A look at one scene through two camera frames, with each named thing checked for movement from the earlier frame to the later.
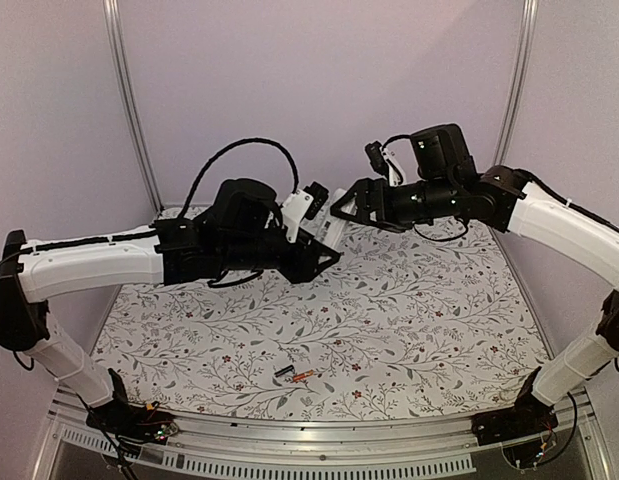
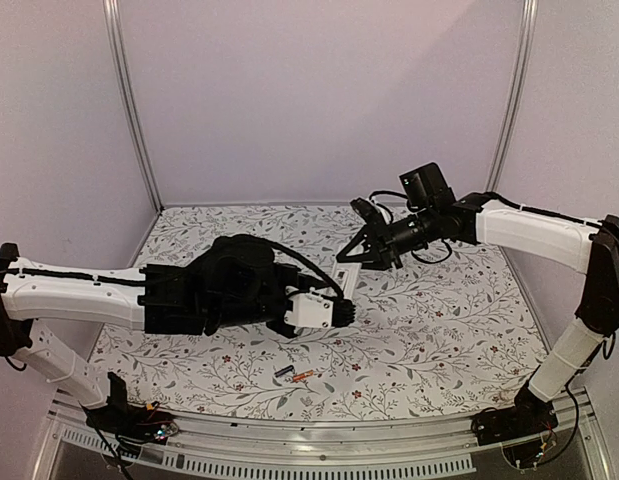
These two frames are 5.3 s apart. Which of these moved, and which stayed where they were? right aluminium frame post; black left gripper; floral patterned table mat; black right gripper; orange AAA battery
Moved: black right gripper; black left gripper
Stayed: orange AAA battery; right aluminium frame post; floral patterned table mat
